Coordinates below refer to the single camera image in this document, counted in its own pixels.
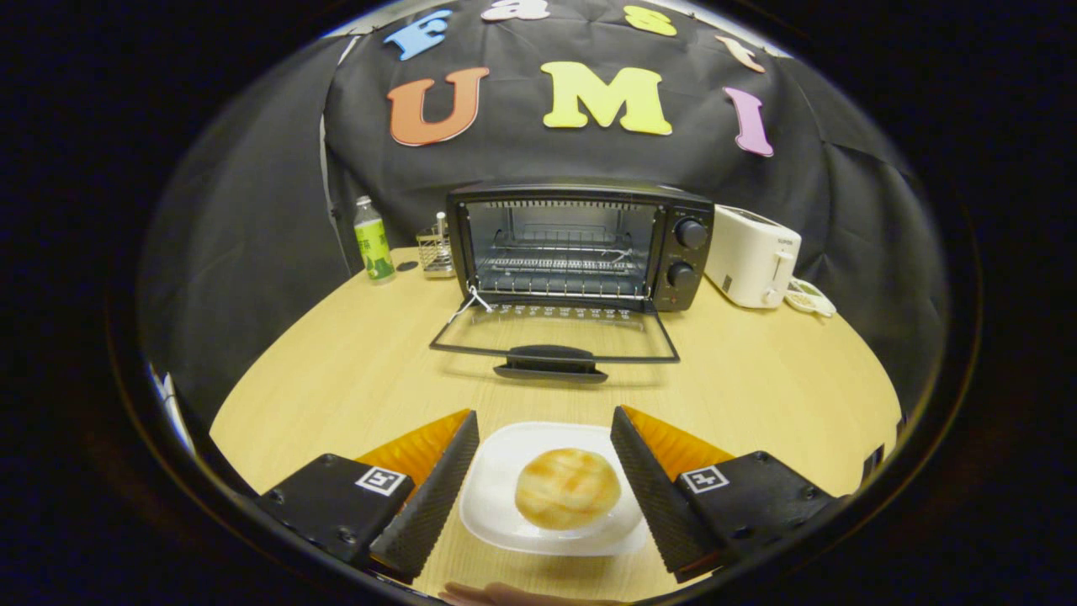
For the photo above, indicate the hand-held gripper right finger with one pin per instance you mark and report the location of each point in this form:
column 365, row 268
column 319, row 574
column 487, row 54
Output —
column 652, row 492

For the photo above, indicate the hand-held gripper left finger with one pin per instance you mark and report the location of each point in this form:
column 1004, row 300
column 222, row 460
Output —
column 437, row 497

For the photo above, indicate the round golden bread bun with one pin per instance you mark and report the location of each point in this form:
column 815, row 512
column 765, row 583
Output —
column 568, row 488

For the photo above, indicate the black toaster oven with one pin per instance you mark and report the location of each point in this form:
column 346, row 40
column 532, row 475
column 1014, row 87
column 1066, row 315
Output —
column 580, row 192

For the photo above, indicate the white pop-up toaster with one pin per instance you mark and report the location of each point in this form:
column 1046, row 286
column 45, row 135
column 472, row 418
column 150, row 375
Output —
column 749, row 257

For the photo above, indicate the square white plate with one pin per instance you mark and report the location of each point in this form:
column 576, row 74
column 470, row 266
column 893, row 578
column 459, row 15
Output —
column 505, row 459

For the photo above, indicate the green label drink bottle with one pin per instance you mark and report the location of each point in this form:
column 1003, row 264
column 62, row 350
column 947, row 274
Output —
column 374, row 248

